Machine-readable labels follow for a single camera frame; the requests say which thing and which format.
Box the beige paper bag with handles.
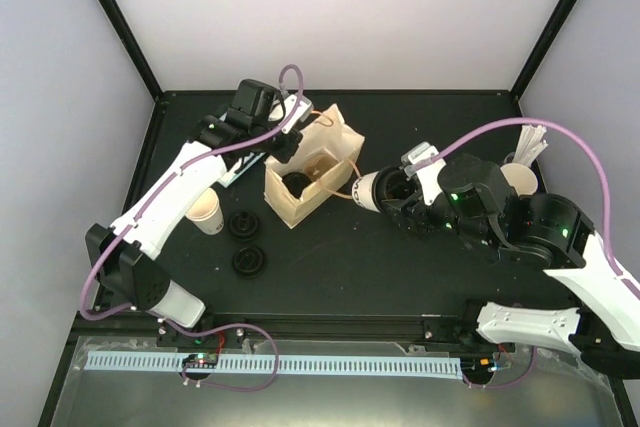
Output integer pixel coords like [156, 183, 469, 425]
[264, 104, 365, 229]

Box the white paper cup single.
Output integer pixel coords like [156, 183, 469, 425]
[351, 166, 416, 213]

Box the black cup lid single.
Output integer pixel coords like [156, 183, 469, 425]
[232, 245, 267, 279]

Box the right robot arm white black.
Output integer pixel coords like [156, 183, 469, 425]
[373, 155, 639, 380]

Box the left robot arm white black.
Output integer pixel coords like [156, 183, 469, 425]
[79, 79, 313, 346]

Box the light blue paper bag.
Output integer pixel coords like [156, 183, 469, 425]
[217, 153, 264, 188]

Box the stack of black cup lids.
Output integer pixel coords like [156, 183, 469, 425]
[227, 210, 260, 242]

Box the white cup stack left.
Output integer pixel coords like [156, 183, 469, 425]
[185, 188, 224, 235]

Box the clear glass straw jar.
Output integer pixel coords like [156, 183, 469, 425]
[502, 152, 521, 166]

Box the stack of white paper cups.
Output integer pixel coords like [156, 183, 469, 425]
[500, 163, 539, 196]

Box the right controller circuit board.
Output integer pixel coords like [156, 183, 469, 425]
[460, 357, 512, 373]

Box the controller circuit board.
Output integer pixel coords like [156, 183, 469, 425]
[181, 353, 219, 371]
[460, 357, 512, 373]

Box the left controller circuit board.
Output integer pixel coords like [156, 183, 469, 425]
[181, 353, 219, 371]

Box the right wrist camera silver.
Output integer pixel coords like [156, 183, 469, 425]
[401, 142, 446, 206]

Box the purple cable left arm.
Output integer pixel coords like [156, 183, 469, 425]
[79, 64, 306, 322]

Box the left black frame post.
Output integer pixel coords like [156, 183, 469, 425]
[67, 0, 169, 108]

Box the black frame post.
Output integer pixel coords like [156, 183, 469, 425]
[508, 0, 609, 101]
[67, 0, 169, 108]

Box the right black frame post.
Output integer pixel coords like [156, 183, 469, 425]
[508, 0, 609, 101]

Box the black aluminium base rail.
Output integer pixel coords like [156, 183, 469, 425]
[154, 314, 516, 351]

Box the light blue slotted cable duct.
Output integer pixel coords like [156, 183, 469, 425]
[84, 351, 463, 380]

